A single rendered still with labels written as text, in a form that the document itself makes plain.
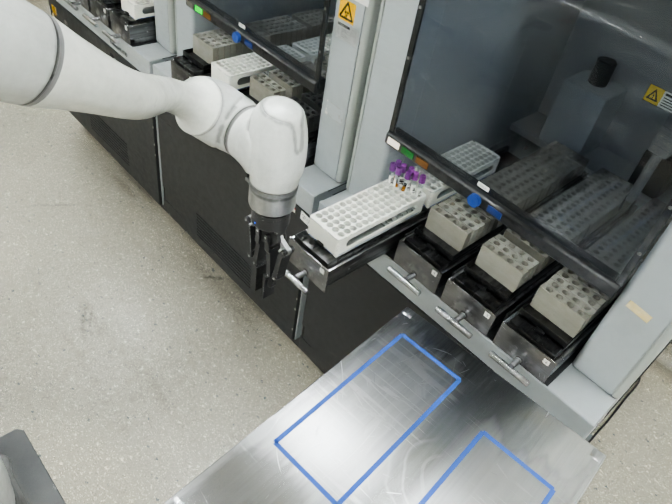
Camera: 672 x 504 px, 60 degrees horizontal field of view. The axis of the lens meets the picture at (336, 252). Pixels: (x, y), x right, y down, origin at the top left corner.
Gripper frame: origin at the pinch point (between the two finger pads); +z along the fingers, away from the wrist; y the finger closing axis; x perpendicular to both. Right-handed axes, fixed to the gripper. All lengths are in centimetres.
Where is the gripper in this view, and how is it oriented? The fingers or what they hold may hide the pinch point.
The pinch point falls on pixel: (264, 280)
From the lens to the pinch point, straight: 125.1
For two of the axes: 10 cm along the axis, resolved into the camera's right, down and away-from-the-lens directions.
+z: -1.5, 7.3, 6.7
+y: -6.7, -5.7, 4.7
